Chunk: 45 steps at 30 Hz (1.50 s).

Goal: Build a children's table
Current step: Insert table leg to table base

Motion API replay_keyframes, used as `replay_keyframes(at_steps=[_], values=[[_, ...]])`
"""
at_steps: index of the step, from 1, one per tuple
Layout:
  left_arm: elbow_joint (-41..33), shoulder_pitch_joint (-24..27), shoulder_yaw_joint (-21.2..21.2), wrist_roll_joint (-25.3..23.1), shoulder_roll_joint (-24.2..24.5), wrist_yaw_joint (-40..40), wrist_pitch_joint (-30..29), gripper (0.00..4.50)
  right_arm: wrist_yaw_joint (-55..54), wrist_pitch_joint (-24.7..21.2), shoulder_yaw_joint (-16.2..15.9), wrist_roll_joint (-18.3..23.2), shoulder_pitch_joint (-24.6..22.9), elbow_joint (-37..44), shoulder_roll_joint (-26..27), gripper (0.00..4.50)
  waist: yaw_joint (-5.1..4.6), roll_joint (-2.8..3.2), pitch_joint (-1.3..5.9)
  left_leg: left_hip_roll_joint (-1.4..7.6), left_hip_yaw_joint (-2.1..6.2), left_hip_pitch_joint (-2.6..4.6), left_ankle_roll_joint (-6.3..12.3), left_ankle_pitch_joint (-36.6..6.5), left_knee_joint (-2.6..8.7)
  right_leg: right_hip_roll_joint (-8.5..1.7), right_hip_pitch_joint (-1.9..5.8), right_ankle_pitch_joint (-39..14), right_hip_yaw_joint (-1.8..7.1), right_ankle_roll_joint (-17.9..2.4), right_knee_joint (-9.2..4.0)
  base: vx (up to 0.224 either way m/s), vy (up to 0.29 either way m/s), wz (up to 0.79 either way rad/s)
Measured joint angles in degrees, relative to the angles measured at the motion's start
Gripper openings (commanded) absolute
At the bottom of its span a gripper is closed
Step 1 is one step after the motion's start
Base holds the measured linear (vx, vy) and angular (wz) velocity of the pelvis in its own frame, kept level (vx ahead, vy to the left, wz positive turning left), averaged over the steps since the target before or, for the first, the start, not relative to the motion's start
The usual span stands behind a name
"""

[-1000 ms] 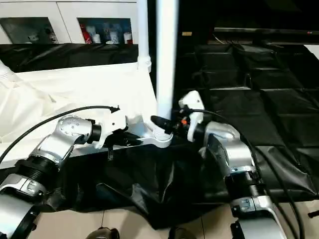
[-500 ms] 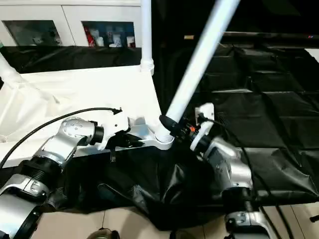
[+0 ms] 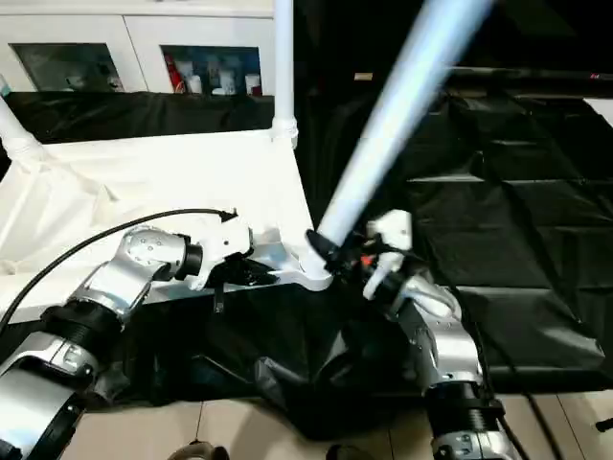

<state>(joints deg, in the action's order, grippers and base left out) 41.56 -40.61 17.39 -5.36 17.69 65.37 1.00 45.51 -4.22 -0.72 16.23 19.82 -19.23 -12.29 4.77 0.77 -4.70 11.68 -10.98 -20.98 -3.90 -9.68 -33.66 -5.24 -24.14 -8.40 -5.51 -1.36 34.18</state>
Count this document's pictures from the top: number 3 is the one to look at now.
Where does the black plastic mat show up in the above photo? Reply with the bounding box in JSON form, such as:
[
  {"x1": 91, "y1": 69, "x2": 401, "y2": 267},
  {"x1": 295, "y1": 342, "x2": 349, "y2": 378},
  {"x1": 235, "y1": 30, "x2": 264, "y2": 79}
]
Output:
[{"x1": 0, "y1": 86, "x2": 613, "y2": 439}]

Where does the white cabinet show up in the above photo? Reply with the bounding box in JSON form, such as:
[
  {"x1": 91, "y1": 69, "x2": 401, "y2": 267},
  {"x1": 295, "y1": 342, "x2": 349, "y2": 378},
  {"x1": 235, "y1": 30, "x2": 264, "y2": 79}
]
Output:
[{"x1": 0, "y1": 0, "x2": 296, "y2": 96}]

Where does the black left robot foot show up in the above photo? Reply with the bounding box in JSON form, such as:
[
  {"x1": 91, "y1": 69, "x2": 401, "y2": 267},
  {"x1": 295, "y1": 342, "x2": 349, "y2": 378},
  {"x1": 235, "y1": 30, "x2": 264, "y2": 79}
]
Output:
[{"x1": 167, "y1": 441, "x2": 232, "y2": 460}]

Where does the black robot foot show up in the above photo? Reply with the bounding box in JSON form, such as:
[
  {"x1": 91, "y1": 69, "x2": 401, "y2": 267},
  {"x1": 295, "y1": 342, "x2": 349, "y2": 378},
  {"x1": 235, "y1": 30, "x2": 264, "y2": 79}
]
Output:
[
  {"x1": 167, "y1": 441, "x2": 232, "y2": 460},
  {"x1": 325, "y1": 443, "x2": 376, "y2": 460}
]

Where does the black right robot foot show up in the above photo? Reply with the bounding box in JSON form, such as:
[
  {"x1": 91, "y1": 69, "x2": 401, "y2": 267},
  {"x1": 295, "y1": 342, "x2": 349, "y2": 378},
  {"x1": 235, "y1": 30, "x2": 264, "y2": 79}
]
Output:
[{"x1": 325, "y1": 443, "x2": 376, "y2": 460}]

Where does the red carton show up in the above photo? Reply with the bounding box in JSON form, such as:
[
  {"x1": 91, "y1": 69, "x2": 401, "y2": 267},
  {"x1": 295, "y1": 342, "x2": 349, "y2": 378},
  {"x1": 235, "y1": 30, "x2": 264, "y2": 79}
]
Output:
[{"x1": 165, "y1": 56, "x2": 185, "y2": 93}]

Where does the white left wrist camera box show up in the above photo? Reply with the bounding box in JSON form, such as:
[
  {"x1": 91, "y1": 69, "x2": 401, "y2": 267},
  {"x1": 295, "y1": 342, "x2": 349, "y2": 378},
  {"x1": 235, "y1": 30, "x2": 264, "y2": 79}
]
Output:
[{"x1": 186, "y1": 215, "x2": 256, "y2": 291}]

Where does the grey metal bar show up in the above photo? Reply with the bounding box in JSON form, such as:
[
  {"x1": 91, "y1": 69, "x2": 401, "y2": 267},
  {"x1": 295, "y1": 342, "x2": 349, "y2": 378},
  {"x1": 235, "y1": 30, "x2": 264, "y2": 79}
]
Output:
[{"x1": 448, "y1": 64, "x2": 613, "y2": 83}]

